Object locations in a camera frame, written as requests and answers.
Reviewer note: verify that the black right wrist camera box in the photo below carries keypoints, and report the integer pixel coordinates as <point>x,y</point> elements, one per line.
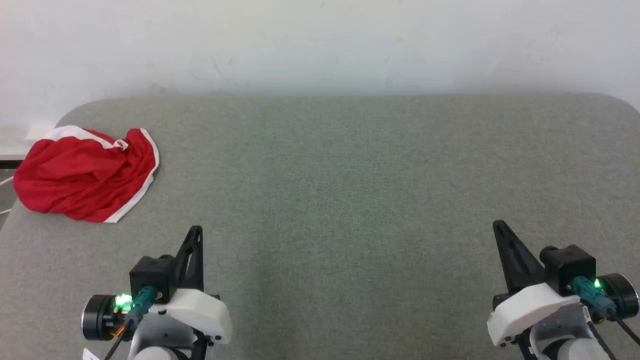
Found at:
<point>570,265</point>

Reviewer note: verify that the red garment with white trim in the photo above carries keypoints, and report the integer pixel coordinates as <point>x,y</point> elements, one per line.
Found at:
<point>75,185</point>

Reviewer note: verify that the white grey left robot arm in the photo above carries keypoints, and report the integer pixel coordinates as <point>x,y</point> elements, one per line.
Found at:
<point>160,335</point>

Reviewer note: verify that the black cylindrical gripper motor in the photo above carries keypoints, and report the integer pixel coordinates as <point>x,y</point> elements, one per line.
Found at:
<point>95,320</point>
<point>622,295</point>

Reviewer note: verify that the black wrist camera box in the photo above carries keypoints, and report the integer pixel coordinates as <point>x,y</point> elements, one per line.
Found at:
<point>570,265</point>
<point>152,275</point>

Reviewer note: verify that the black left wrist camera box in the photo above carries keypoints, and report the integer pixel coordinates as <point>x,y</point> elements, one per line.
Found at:
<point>152,275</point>

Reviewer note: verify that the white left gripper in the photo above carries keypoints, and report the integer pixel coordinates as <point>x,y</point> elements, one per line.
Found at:
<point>200,310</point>

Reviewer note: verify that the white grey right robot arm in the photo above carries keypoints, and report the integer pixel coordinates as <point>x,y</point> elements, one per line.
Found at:
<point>570,340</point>

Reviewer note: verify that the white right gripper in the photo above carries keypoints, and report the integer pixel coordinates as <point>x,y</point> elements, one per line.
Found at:
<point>525,310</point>

